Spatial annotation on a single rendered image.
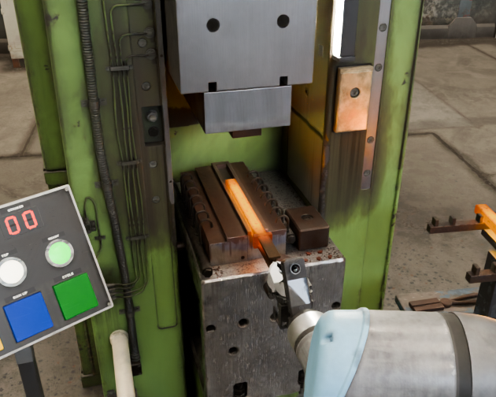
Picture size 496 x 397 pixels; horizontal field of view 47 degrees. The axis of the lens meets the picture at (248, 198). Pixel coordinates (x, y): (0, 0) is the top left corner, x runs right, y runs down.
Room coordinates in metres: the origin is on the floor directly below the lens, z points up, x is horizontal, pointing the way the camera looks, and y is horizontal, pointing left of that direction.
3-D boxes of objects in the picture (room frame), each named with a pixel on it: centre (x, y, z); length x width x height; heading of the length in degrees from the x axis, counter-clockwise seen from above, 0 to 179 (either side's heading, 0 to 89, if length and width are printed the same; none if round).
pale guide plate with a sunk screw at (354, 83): (1.42, -0.27, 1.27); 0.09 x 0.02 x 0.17; 106
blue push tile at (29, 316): (0.89, 0.43, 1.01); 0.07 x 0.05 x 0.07; 131
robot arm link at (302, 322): (0.86, -0.13, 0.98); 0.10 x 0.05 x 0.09; 106
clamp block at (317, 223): (1.32, -0.16, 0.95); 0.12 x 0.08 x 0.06; 16
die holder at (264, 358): (1.44, 0.00, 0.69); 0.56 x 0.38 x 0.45; 16
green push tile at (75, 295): (0.95, 0.36, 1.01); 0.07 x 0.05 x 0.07; 131
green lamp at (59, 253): (0.99, 0.39, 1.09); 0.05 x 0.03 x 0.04; 106
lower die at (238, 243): (1.42, 0.05, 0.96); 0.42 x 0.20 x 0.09; 16
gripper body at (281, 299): (0.94, -0.10, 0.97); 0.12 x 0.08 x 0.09; 16
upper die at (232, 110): (1.42, 0.05, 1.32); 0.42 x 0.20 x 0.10; 16
